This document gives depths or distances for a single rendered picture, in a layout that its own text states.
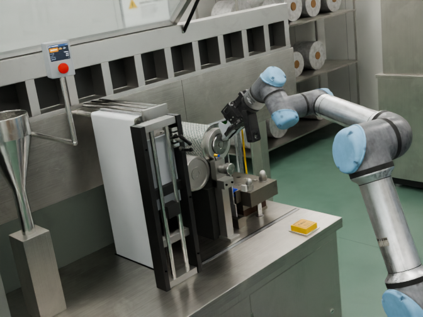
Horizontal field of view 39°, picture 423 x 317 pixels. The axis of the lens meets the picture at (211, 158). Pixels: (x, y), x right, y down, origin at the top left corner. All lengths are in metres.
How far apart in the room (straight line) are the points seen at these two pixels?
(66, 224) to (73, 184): 0.15
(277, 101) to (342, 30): 5.31
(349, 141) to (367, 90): 5.59
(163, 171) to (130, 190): 0.20
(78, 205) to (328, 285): 0.99
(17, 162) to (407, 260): 1.08
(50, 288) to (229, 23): 1.37
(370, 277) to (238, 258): 1.78
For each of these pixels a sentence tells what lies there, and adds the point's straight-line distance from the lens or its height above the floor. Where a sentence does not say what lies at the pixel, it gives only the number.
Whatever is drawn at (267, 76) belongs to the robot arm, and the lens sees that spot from 1.90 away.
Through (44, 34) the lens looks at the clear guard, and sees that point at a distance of 2.09.
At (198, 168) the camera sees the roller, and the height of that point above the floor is 1.19.
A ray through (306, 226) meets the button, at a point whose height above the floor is 0.92.
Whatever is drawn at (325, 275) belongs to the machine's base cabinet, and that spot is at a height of 0.69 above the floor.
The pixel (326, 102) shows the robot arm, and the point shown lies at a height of 1.42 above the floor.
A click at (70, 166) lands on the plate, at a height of 1.25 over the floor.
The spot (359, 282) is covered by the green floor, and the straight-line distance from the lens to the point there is 3.71.
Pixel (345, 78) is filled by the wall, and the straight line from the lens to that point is 7.25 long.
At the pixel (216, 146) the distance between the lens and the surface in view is 2.14.
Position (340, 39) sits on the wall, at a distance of 7.20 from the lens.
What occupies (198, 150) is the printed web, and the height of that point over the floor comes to 1.24.
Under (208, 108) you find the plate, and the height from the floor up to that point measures 1.29.
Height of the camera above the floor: 1.85
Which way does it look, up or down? 17 degrees down
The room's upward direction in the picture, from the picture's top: 7 degrees counter-clockwise
